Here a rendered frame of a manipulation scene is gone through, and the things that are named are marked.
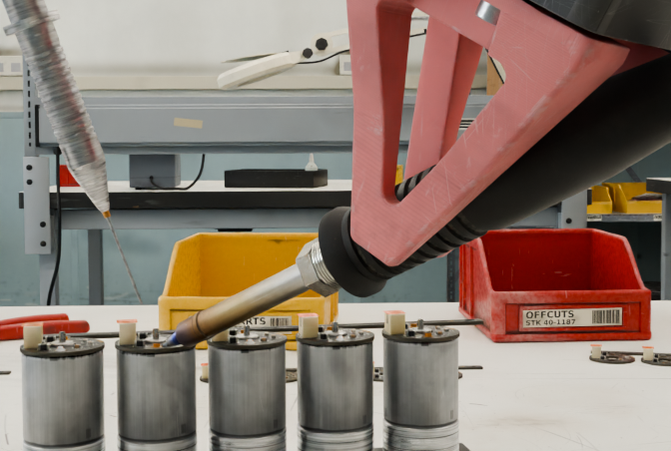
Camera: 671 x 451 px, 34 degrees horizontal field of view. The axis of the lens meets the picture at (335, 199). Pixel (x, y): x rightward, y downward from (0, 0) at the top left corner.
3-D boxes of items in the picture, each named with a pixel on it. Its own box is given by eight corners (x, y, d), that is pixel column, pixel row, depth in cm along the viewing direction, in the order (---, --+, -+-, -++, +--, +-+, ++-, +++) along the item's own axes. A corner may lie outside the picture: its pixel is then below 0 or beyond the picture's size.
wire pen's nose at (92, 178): (84, 216, 32) (65, 169, 32) (119, 203, 33) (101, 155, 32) (90, 219, 31) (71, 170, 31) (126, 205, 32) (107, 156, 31)
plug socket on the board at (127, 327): (145, 344, 33) (144, 322, 33) (116, 345, 33) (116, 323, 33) (144, 339, 34) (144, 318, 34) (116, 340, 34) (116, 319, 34)
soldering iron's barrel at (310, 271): (174, 364, 32) (341, 285, 28) (157, 313, 32) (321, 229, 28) (208, 356, 33) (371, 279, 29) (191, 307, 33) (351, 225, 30)
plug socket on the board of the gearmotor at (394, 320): (413, 334, 35) (413, 313, 35) (386, 335, 35) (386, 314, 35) (406, 329, 36) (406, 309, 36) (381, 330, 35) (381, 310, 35)
